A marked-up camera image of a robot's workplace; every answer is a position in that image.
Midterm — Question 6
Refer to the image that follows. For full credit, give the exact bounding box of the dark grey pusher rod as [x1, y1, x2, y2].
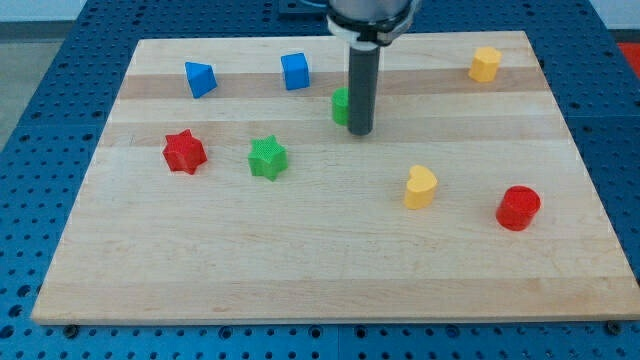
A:
[347, 48, 380, 136]

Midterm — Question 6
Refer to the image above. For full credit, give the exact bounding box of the silver tool flange with clamp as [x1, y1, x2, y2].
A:
[327, 0, 421, 51]

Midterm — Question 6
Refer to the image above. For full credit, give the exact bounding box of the green circle block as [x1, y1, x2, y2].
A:
[331, 87, 349, 126]

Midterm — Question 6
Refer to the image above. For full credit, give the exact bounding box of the green star block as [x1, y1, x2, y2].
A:
[248, 135, 288, 181]

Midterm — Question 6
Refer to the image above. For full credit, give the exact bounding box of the red star block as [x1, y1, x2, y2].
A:
[162, 129, 208, 175]

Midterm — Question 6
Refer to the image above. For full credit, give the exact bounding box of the red circle block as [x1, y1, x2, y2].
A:
[495, 185, 541, 231]

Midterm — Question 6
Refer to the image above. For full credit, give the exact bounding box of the blue cube block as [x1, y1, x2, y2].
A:
[281, 53, 310, 91]

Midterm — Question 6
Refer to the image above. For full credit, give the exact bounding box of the yellow hexagon block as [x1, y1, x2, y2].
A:
[468, 47, 502, 83]

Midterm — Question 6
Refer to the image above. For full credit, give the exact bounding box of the yellow heart block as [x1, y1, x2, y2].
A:
[403, 165, 438, 210]

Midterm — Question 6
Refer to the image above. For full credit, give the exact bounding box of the blue triangle block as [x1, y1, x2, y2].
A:
[185, 62, 218, 99]

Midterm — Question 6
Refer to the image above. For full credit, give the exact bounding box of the wooden board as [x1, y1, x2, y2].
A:
[32, 31, 639, 325]

